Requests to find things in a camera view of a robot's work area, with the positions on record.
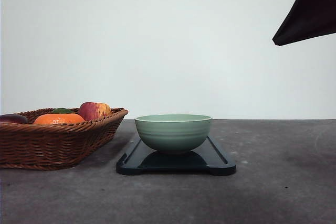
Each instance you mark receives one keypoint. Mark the light green ceramic bowl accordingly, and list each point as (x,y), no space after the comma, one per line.
(173,132)

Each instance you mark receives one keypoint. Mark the dark purple fruit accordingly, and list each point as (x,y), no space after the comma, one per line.
(14,118)

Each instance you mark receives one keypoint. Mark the red yellow apple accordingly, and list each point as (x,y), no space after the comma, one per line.
(94,110)

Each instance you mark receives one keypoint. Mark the green avocado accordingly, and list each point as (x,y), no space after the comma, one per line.
(61,110)

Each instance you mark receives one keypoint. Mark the orange tangerine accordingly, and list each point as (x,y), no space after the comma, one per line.
(59,118)

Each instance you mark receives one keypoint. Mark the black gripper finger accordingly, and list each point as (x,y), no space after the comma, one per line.
(307,19)

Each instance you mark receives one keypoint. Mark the brown wicker basket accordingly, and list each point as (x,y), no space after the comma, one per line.
(54,146)

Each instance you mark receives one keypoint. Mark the dark blue rectangular tray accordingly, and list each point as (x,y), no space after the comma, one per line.
(210,157)

